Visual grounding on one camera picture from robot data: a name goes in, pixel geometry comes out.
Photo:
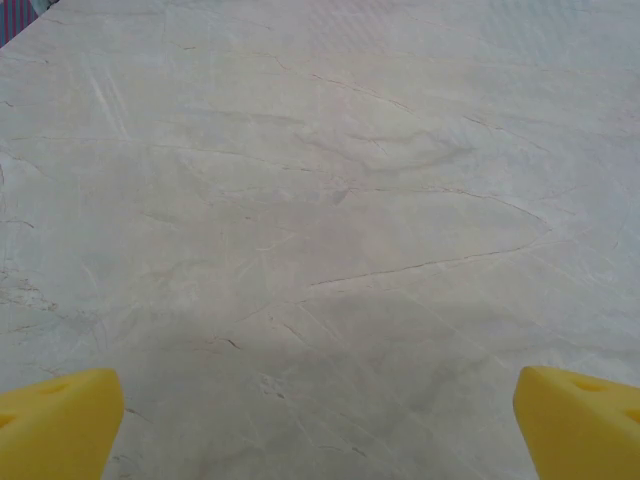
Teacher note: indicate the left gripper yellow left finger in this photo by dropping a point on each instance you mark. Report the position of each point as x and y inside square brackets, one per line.
[55, 425]

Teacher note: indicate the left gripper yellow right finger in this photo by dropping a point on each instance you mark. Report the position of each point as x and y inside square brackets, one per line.
[580, 430]

